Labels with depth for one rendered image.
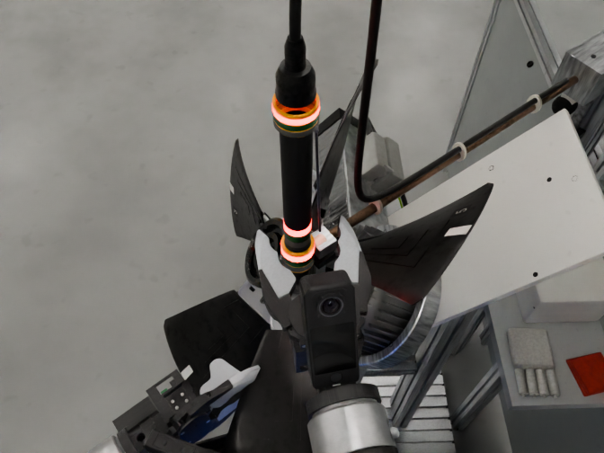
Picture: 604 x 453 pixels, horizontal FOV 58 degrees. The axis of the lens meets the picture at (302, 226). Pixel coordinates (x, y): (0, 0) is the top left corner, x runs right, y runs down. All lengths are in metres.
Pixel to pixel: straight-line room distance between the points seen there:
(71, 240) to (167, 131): 0.72
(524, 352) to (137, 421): 0.80
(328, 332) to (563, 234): 0.49
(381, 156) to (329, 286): 0.67
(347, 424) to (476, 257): 0.52
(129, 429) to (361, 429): 0.43
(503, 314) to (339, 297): 0.88
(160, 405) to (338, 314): 0.41
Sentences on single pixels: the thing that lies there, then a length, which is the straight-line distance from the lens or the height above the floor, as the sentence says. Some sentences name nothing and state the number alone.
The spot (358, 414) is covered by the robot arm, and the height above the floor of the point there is 1.50.
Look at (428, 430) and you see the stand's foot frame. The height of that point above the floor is 0.07.
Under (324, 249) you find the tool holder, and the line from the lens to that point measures 0.73.
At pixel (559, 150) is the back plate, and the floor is 1.34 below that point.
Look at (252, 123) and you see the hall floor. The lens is 2.81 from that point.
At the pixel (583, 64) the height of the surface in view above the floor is 1.40.
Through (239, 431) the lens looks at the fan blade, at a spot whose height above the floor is 1.16.
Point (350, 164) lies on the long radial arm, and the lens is 1.13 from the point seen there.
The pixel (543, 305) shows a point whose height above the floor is 0.96.
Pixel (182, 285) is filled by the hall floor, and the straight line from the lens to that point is 2.30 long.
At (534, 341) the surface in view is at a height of 0.88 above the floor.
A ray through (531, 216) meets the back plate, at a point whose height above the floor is 1.28.
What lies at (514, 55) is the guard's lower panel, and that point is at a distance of 1.93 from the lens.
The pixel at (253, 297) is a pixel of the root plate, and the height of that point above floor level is 1.11.
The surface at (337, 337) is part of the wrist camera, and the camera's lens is 0.50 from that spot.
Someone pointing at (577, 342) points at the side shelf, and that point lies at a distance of 1.36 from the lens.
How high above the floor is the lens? 1.99
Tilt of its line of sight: 56 degrees down
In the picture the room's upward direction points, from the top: straight up
